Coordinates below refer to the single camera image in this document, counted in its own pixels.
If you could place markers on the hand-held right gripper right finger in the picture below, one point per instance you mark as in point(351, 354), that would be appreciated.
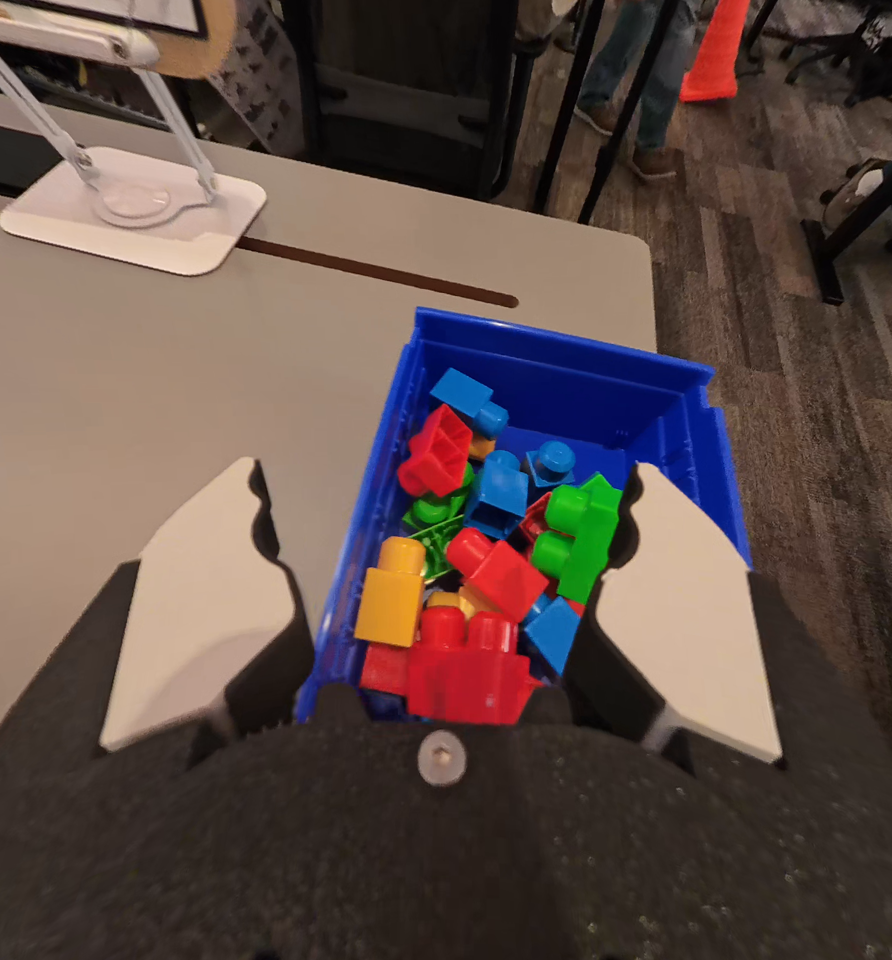
point(686, 607)

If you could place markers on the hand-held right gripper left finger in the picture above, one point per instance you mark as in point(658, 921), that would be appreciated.
point(198, 600)

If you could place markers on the pile of mega blocks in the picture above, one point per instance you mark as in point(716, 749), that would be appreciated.
point(491, 585)

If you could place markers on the blue plastic bin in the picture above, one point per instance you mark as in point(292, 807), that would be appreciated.
point(566, 367)

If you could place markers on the black desk leg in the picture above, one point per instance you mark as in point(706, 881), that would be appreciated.
point(858, 217)

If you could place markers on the black tripod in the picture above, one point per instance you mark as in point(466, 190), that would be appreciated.
point(596, 112)

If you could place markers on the orange traffic cone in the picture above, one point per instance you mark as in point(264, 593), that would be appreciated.
point(712, 60)

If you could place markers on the black office chair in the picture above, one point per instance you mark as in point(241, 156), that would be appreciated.
point(843, 45)
point(416, 90)

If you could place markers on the printed instruction sheet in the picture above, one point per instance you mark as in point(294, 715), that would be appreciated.
point(115, 9)

